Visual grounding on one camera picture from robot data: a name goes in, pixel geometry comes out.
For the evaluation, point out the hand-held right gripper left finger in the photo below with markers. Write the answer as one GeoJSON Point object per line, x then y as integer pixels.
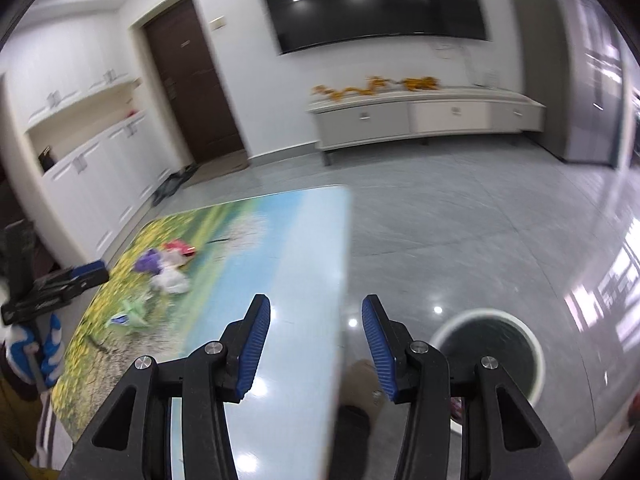
{"type": "Point", "coordinates": [255, 350]}

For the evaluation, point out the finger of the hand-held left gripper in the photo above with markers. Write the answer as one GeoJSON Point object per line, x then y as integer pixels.
{"type": "Point", "coordinates": [90, 274]}

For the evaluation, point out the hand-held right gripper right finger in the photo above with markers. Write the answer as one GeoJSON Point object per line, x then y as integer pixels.
{"type": "Point", "coordinates": [377, 350]}

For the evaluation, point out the green wipe packet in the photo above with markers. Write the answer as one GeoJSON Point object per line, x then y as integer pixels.
{"type": "Point", "coordinates": [134, 312]}

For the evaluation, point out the purple wrapper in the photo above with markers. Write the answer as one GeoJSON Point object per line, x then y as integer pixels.
{"type": "Point", "coordinates": [149, 261]}

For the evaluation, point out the red snack wrapper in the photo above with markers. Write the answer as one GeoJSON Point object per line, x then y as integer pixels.
{"type": "Point", "coordinates": [178, 248]}

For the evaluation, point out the grey bin with white rim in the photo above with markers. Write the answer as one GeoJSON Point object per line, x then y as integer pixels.
{"type": "Point", "coordinates": [500, 335]}

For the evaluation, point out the blue and white striped object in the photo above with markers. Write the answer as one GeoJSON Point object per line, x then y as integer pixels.
{"type": "Point", "coordinates": [50, 345]}

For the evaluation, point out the white shoe cabinet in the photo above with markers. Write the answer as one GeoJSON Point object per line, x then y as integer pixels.
{"type": "Point", "coordinates": [100, 180]}

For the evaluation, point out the black bag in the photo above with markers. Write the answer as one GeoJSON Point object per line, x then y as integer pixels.
{"type": "Point", "coordinates": [46, 159]}

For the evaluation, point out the grey slipper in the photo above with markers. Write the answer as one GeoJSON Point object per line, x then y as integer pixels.
{"type": "Point", "coordinates": [177, 178]}
{"type": "Point", "coordinates": [162, 193]}

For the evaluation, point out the brown doormat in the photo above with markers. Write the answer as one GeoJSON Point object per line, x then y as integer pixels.
{"type": "Point", "coordinates": [220, 168]}

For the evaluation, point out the dark brown door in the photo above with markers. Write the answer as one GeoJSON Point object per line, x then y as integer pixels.
{"type": "Point", "coordinates": [195, 85]}

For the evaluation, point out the white television cabinet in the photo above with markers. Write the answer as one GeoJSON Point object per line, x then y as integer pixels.
{"type": "Point", "coordinates": [365, 121]}

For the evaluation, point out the golden dragon figurine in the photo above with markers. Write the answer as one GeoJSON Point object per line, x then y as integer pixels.
{"type": "Point", "coordinates": [345, 93]}

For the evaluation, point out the golden tiger figurine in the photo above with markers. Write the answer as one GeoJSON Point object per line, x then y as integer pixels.
{"type": "Point", "coordinates": [420, 83]}

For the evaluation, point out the grey refrigerator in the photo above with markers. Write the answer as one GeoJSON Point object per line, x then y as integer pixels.
{"type": "Point", "coordinates": [575, 85]}

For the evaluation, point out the wall switch panel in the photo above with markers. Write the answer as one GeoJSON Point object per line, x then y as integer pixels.
{"type": "Point", "coordinates": [216, 23]}

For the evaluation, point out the black wall television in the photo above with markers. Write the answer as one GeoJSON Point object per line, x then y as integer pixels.
{"type": "Point", "coordinates": [370, 5]}

